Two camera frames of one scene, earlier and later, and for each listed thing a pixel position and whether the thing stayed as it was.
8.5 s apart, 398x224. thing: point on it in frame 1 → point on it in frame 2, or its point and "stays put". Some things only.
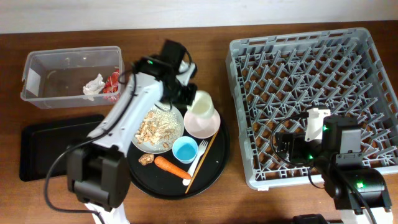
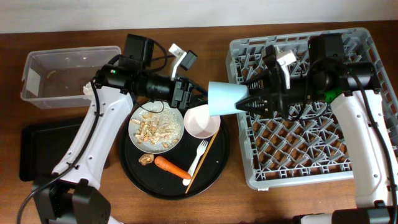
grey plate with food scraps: [158, 127] stays put
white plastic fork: [201, 150] stays put
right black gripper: [296, 139] → [277, 97]
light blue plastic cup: [185, 149] → [222, 97]
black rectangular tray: [40, 143] stays put
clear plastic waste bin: [73, 76] stays put
